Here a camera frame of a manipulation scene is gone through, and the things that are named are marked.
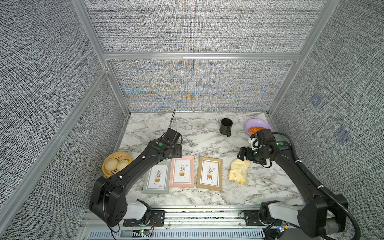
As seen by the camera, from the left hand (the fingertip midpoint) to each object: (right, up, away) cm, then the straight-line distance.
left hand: (178, 150), depth 83 cm
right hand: (+37, -2, -2) cm, 37 cm away
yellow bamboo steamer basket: (-38, -5, +11) cm, 39 cm away
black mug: (+31, +14, +18) cm, 38 cm away
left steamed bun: (-39, -8, +3) cm, 40 cm away
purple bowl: (+58, +16, +30) cm, 67 cm away
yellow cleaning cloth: (+34, -12, 0) cm, 36 cm away
